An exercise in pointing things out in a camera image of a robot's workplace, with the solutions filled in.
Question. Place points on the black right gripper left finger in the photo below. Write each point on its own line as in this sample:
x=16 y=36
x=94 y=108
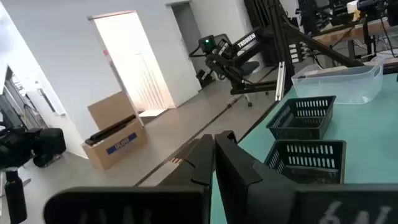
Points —
x=199 y=161

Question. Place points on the black video camera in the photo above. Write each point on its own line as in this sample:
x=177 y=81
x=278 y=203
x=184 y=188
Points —
x=46 y=143

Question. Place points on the black office chair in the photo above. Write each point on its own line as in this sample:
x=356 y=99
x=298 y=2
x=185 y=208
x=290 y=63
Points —
x=250 y=67

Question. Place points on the black box white labels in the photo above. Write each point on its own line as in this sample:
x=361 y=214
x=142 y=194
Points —
x=293 y=53

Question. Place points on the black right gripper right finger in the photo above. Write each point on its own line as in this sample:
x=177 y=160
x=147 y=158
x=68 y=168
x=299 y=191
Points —
x=242 y=186

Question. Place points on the wooden workbench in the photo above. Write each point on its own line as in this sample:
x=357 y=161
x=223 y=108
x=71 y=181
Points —
x=342 y=32

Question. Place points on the clear plastic bin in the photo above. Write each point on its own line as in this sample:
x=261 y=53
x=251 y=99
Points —
x=342 y=90

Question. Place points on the black aluminium station frame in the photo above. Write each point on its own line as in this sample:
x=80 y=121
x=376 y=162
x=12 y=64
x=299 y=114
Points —
x=281 y=40

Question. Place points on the green table mat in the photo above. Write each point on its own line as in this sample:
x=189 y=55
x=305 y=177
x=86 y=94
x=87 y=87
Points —
x=370 y=140

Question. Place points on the long black bar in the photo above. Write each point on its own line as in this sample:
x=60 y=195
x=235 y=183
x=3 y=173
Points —
x=109 y=130

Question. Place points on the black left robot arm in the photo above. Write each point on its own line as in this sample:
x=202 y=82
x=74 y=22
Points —
x=247 y=42

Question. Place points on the brown ULINE cardboard box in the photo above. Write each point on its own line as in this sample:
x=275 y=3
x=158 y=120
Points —
x=102 y=155

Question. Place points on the grey door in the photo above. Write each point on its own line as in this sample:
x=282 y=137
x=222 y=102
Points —
x=186 y=37

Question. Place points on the black slotted plastic basket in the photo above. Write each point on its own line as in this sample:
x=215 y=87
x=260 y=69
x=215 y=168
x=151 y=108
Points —
x=298 y=133
x=341 y=161

